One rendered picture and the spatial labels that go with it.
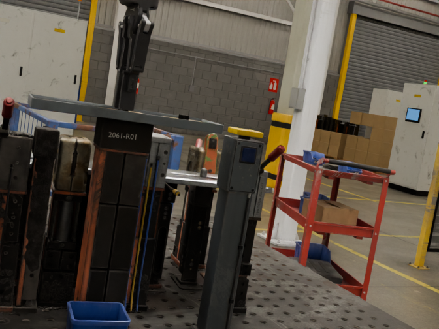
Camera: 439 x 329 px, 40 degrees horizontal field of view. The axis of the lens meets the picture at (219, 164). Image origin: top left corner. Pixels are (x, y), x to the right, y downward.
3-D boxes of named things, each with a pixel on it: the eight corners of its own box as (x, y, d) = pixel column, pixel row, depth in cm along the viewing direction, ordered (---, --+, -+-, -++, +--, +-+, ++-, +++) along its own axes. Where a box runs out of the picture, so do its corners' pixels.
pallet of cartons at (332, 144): (359, 165, 1579) (364, 137, 1571) (336, 162, 1538) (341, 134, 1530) (328, 157, 1681) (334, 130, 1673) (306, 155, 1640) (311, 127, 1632)
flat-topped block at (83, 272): (115, 325, 132) (145, 119, 127) (121, 341, 124) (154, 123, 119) (68, 324, 128) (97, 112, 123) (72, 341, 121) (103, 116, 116)
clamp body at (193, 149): (195, 258, 196) (213, 146, 192) (210, 273, 182) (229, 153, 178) (163, 256, 192) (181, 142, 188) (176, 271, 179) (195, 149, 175)
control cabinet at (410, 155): (383, 186, 1168) (407, 58, 1141) (403, 188, 1194) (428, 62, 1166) (413, 195, 1098) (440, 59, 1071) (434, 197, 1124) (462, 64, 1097)
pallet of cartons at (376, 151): (399, 175, 1460) (410, 120, 1445) (375, 173, 1419) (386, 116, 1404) (364, 166, 1563) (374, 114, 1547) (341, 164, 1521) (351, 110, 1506)
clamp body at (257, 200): (236, 299, 162) (259, 166, 158) (253, 316, 151) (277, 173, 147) (202, 297, 158) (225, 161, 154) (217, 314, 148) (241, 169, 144)
